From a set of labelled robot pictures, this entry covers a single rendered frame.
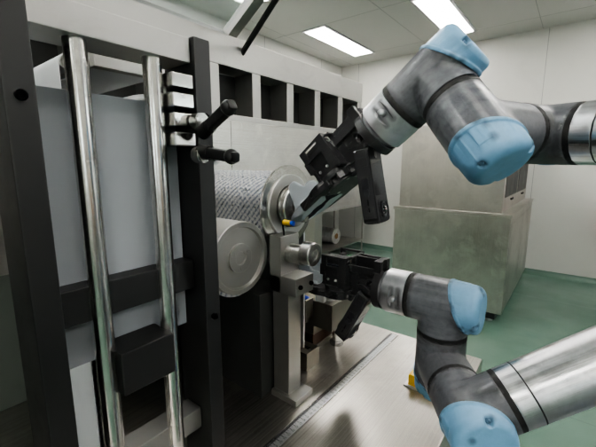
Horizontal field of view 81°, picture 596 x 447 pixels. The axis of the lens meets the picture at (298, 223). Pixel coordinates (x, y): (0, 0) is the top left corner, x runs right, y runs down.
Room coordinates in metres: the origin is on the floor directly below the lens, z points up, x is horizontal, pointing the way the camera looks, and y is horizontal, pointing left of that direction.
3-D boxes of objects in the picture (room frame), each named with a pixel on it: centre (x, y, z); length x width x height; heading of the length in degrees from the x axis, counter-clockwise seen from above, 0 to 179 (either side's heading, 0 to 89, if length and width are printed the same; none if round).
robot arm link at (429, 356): (0.51, -0.23, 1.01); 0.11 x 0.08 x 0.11; 174
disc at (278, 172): (0.65, 0.02, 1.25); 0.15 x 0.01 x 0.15; 142
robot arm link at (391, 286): (0.57, -0.17, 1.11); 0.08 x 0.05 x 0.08; 142
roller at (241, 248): (0.63, 0.19, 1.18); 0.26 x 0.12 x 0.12; 52
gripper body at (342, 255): (0.62, -0.11, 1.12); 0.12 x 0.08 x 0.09; 52
